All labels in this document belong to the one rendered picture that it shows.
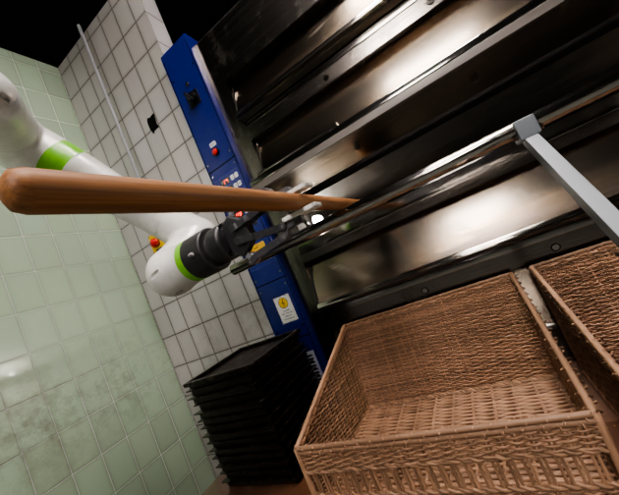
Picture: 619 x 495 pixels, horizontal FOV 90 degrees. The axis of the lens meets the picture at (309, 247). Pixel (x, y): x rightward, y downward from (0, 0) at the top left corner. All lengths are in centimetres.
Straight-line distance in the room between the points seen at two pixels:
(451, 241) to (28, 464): 152
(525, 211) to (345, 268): 56
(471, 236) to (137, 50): 160
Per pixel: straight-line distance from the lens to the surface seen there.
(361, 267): 110
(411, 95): 94
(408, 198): 105
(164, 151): 161
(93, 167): 87
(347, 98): 116
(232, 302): 140
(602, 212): 54
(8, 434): 151
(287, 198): 48
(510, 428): 65
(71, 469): 158
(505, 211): 105
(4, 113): 80
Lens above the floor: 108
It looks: 4 degrees up
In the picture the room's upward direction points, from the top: 23 degrees counter-clockwise
